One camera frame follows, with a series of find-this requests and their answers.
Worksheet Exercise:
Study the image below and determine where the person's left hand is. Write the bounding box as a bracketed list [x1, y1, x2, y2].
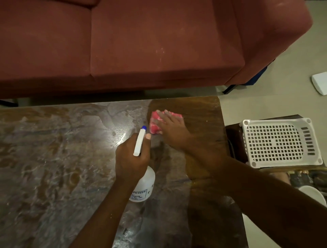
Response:
[115, 133, 152, 184]

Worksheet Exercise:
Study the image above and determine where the person's right hand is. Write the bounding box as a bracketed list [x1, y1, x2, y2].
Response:
[154, 110, 194, 151]

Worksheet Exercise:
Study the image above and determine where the red checked cloth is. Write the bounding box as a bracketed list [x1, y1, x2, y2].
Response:
[149, 110, 183, 135]

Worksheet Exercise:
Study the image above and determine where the clear spray bottle blue nozzle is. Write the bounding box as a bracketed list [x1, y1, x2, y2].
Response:
[128, 125, 156, 203]

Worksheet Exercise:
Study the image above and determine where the brick pattern glossy tray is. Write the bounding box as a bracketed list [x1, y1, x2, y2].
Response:
[260, 165, 327, 197]

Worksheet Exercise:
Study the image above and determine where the white ceramic bowl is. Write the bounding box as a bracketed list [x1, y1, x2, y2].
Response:
[298, 185, 327, 208]

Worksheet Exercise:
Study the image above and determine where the person's left forearm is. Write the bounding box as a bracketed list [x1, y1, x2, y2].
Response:
[69, 176, 136, 248]

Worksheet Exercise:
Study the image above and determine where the dark wooden side table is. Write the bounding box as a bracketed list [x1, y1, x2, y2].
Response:
[224, 114, 303, 164]

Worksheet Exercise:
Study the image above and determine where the brown marbled wooden table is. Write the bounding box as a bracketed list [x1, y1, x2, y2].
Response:
[0, 96, 249, 248]

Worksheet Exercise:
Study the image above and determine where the red fabric sofa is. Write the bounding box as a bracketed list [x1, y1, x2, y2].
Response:
[0, 0, 313, 99]

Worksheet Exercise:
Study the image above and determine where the navy blue bag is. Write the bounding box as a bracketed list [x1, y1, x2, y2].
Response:
[240, 65, 269, 86]

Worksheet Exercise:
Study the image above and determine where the white plastic perforated basket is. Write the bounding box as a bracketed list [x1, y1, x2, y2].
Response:
[239, 117, 323, 169]

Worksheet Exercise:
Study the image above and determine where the white flat device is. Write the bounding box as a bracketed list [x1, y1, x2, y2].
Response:
[311, 72, 327, 96]

